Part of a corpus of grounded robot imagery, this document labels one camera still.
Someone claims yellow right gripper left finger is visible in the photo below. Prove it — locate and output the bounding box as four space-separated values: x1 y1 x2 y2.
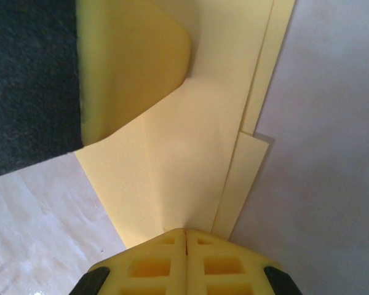
72 227 187 295

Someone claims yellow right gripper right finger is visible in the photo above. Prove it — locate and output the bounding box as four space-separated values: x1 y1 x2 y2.
187 229 302 295

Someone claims yellow square paper sheet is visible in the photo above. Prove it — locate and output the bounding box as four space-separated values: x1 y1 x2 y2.
74 0 296 250

